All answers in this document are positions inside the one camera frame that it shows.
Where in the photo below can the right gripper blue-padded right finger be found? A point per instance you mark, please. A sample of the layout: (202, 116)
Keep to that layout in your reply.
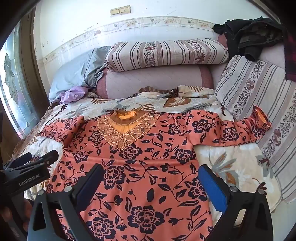
(245, 215)

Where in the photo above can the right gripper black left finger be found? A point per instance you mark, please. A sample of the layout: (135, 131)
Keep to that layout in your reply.
(44, 222)

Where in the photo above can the orange floral blouse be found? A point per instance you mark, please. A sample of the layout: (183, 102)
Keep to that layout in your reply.
(150, 188)

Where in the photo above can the black clothes pile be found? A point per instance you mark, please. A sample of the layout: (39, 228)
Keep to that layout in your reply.
(248, 37)

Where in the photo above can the person's left hand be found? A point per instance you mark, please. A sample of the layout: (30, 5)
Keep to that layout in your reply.
(8, 215)

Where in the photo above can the cream leaf-pattern fleece blanket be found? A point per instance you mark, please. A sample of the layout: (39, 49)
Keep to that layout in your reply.
(243, 165)

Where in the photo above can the stained glass window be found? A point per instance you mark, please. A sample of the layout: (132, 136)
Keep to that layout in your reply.
(14, 93)

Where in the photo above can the small purple garment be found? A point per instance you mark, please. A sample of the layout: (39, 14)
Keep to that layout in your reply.
(72, 95)

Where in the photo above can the grey-blue pillow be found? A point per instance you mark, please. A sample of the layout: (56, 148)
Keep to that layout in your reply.
(83, 71)

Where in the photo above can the pink bolster cushion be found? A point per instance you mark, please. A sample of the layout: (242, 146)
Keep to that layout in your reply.
(115, 85)

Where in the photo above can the striped floral pillow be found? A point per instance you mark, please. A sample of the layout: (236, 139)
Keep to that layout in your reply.
(126, 56)

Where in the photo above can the beige wall switch plate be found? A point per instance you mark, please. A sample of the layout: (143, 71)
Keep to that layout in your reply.
(120, 11)

